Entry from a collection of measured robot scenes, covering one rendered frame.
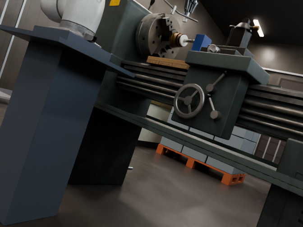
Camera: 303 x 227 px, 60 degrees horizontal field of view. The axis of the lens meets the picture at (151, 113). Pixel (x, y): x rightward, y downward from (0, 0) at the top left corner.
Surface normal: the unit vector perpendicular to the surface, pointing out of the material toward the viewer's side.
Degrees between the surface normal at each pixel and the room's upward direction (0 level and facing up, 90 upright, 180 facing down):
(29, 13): 90
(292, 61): 90
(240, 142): 90
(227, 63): 90
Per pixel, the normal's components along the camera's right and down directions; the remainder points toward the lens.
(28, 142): -0.53, -0.17
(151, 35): 0.69, 0.25
